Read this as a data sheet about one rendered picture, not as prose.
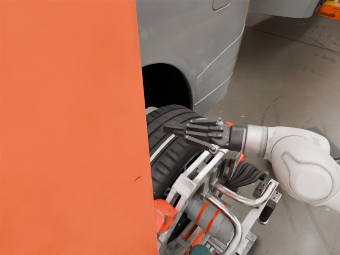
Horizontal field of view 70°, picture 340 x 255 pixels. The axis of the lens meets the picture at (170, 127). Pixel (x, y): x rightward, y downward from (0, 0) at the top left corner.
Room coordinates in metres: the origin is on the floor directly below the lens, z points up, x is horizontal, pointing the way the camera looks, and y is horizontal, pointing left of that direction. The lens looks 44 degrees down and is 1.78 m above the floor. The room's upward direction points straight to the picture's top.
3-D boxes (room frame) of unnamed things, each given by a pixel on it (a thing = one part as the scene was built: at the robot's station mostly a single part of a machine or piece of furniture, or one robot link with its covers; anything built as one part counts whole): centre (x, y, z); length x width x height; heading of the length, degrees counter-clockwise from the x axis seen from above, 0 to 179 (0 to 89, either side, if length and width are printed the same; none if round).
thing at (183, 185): (0.51, -0.12, 0.85); 0.54 x 0.07 x 0.54; 139
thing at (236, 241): (0.35, -0.14, 1.03); 0.19 x 0.18 x 0.11; 49
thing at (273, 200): (0.50, -0.38, 0.93); 0.09 x 0.05 x 0.05; 49
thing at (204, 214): (0.46, -0.17, 0.85); 0.21 x 0.14 x 0.14; 49
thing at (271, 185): (0.50, -0.27, 1.03); 0.19 x 0.18 x 0.11; 49
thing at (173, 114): (0.62, 0.01, 0.85); 0.66 x 0.24 x 0.66; 139
